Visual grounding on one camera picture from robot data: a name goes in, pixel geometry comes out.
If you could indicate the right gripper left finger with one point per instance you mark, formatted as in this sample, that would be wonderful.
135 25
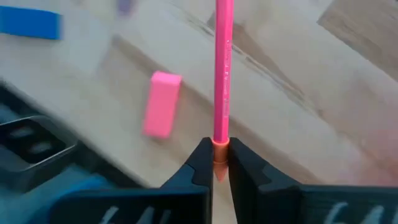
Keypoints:
140 205

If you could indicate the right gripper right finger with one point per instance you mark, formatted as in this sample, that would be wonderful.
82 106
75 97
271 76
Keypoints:
295 205

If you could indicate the pink eraser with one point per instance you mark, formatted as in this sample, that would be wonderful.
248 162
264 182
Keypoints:
161 105

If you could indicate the pink pencil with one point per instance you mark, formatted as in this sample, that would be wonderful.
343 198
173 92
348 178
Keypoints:
223 77

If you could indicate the purple translucent pen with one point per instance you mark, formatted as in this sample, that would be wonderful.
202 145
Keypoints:
125 6

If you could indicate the blue eraser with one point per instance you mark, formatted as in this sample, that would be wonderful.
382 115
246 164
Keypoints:
28 23

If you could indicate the grey-rimmed black box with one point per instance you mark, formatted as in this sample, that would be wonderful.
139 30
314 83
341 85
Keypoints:
31 140

